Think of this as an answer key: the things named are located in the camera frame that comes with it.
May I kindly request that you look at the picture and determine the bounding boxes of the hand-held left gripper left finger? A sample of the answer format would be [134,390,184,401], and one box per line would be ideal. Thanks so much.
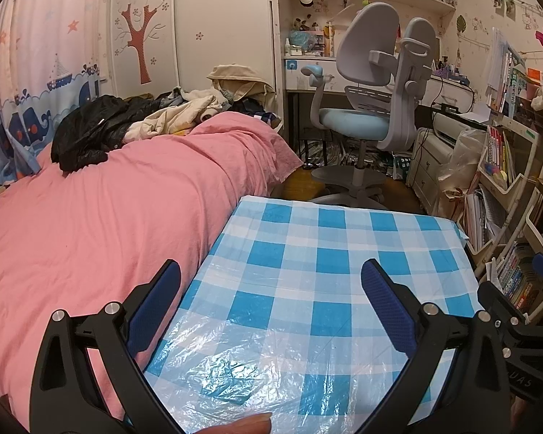
[29,259,182,434]

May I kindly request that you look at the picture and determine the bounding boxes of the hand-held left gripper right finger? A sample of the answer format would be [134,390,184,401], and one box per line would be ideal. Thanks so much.
[361,259,513,434]

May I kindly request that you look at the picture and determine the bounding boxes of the person's left hand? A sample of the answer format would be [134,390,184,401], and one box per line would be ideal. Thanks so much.
[194,412,273,434]

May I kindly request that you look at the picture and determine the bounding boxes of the white book rack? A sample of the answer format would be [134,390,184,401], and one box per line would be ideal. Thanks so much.
[473,113,543,326]

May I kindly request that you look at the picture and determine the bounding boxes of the blue white checked tablecloth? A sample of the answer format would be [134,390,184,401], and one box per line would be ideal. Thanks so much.
[122,195,485,434]

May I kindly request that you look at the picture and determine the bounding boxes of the pink blanket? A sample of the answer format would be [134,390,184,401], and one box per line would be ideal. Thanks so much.
[0,111,304,430]

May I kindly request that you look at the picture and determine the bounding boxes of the row of upright books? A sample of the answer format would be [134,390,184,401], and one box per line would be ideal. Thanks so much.
[484,127,517,187]

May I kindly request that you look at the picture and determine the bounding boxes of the clear plastic bag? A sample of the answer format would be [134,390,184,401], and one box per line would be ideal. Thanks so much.
[437,129,487,200]

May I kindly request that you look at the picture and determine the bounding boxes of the white drawer cabinet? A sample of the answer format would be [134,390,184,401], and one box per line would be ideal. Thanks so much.
[407,129,458,204]

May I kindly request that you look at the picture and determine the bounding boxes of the white printer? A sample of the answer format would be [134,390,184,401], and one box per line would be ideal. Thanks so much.
[432,111,487,145]

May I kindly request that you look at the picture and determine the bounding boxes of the black jacket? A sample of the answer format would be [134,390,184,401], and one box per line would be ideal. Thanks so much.
[51,96,164,173]

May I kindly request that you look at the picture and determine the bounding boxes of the beige clothes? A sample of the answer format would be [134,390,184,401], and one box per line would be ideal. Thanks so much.
[124,88,231,141]

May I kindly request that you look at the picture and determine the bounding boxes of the beige hat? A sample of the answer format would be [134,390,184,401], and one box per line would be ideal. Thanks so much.
[207,64,274,97]

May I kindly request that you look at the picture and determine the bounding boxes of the grey blue office chair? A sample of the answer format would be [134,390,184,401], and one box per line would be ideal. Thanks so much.
[301,2,436,211]

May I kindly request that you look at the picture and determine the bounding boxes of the whale print curtain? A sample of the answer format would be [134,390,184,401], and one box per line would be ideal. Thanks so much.
[0,0,114,186]

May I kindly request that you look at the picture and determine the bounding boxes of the blue plastic bag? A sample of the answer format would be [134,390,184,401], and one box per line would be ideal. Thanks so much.
[290,31,320,56]

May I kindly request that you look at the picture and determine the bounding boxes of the white wardrobe tree decal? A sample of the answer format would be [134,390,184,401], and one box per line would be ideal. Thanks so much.
[111,0,277,100]

